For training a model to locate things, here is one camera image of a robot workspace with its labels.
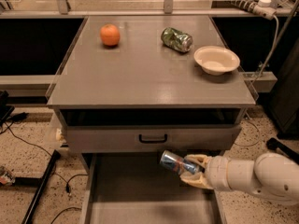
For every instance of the orange fruit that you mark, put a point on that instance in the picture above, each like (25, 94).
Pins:
(110, 35)

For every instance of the grey drawer cabinet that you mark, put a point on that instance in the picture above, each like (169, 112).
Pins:
(142, 83)

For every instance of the black floor stand frame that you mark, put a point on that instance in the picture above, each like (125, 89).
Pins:
(39, 184)

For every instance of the crushed green soda can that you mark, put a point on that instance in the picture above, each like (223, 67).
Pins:
(177, 40)

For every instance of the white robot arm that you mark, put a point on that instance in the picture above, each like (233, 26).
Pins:
(272, 177)

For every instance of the closed top drawer with handle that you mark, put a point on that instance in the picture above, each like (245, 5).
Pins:
(150, 139)

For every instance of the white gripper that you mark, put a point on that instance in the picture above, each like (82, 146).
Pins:
(218, 172)

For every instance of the open middle drawer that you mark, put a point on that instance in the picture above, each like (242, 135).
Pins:
(133, 188)

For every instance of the black device at left edge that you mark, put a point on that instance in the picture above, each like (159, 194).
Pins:
(5, 109)

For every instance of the small crumpled wrapper on floor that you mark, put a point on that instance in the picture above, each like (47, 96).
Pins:
(6, 177)

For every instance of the white paper bowl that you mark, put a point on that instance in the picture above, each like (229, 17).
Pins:
(216, 60)

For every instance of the black chair base leg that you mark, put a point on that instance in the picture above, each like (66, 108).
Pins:
(274, 144)

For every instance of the blue silver redbull can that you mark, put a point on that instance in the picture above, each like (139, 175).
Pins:
(177, 164)

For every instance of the white power strip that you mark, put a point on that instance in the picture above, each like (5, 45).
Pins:
(261, 8)

